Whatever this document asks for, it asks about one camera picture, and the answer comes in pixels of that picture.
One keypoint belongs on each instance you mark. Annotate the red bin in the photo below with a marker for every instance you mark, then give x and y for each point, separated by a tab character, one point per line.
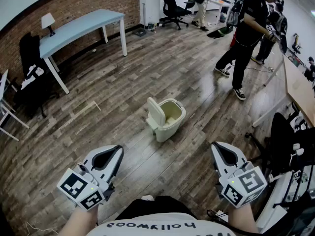
233	42

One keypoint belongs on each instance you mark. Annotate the light blue table white legs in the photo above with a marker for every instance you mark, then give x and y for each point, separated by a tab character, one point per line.
81	26

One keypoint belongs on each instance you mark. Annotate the wooden desk white legs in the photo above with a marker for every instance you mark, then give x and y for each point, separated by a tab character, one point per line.
297	82

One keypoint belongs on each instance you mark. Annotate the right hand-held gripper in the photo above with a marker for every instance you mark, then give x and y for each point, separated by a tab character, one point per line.
246	183

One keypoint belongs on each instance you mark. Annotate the black green dustpan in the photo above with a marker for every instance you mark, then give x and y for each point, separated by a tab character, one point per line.
219	33

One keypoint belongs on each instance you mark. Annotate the white black cloth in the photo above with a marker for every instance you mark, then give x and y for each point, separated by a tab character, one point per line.
32	76

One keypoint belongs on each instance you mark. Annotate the white desk with clutter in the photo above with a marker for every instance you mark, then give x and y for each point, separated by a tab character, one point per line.
272	205

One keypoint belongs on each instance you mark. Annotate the white plastic trash bin lid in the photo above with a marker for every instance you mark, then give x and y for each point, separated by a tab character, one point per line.
155	110

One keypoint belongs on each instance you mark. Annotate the black swivel chair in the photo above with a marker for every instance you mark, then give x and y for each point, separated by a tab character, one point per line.
283	136

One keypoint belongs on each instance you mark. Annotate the black mesh office chair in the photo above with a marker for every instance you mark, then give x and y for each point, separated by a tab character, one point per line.
169	7

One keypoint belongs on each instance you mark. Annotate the black chair with draped cloth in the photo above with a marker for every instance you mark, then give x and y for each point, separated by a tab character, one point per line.
29	48

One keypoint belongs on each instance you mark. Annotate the person's right forearm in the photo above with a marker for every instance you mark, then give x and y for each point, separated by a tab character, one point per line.
242	217

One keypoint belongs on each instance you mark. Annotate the person's black trousers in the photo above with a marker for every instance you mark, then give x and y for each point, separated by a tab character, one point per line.
157	205

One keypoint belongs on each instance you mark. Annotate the person's white shoe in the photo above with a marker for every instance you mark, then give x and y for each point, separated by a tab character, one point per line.
147	197

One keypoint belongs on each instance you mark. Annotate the white shade table lamp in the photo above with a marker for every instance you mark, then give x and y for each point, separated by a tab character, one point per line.
47	21

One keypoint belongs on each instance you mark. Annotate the person's white printed shirt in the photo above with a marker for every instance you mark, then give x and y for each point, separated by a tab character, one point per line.
160	228

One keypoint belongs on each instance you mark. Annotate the black floor mat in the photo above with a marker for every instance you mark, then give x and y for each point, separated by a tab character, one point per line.
139	32

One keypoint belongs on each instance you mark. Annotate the white metal frame desk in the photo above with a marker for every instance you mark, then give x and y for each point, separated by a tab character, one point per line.
3	82

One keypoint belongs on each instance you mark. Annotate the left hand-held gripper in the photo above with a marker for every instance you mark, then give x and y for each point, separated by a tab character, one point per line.
81	188

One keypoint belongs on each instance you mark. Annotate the person's left forearm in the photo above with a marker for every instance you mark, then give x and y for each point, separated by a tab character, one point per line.
78	220

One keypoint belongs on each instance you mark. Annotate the small cream trash bin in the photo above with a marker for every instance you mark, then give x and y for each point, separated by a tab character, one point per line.
169	131

